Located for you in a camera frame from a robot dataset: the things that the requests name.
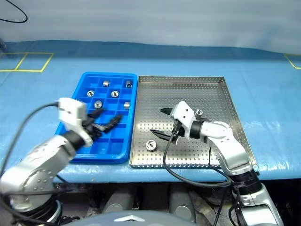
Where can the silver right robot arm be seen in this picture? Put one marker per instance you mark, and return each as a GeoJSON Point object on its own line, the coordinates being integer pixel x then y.
{"type": "Point", "coordinates": [225, 131]}

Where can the perforated steel tray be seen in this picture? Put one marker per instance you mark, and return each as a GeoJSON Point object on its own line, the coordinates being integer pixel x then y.
{"type": "Point", "coordinates": [164, 99]}

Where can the grey rounded cylinder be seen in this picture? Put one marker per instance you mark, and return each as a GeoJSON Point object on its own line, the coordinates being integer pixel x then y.
{"type": "Point", "coordinates": [120, 200]}
{"type": "Point", "coordinates": [182, 202]}

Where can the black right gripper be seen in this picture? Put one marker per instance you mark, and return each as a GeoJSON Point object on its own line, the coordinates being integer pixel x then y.
{"type": "Point", "coordinates": [179, 133]}

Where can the blue plastic compartment tray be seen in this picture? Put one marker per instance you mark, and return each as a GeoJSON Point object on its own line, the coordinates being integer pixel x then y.
{"type": "Point", "coordinates": [117, 131]}

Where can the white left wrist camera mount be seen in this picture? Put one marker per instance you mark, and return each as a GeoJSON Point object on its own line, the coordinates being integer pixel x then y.
{"type": "Point", "coordinates": [70, 110]}

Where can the dark grey fuzzy object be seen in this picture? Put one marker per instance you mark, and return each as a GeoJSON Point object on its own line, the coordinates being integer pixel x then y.
{"type": "Point", "coordinates": [1, 46]}

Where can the grey rounded robot housing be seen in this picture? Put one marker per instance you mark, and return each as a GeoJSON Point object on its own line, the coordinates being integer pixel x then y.
{"type": "Point", "coordinates": [127, 220]}

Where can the silver metal roller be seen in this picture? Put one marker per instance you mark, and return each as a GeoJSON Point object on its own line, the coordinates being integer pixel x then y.
{"type": "Point", "coordinates": [106, 83]}
{"type": "Point", "coordinates": [97, 103]}
{"type": "Point", "coordinates": [151, 145]}
{"type": "Point", "coordinates": [128, 83]}
{"type": "Point", "coordinates": [127, 105]}
{"type": "Point", "coordinates": [199, 113]}
{"type": "Point", "coordinates": [114, 94]}
{"type": "Point", "coordinates": [89, 93]}

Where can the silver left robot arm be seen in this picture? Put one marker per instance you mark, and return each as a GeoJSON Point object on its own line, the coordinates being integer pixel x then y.
{"type": "Point", "coordinates": [35, 162]}

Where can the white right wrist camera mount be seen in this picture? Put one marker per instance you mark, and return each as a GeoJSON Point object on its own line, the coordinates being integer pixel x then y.
{"type": "Point", "coordinates": [184, 114]}

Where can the blue table cover sheet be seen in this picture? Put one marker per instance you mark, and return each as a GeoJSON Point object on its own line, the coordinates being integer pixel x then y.
{"type": "Point", "coordinates": [211, 61]}

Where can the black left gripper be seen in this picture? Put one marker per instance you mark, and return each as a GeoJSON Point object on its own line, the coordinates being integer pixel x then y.
{"type": "Point", "coordinates": [91, 129]}

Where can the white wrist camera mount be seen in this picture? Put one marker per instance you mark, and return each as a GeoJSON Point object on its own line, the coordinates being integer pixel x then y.
{"type": "Point", "coordinates": [70, 110]}
{"type": "Point", "coordinates": [184, 114]}

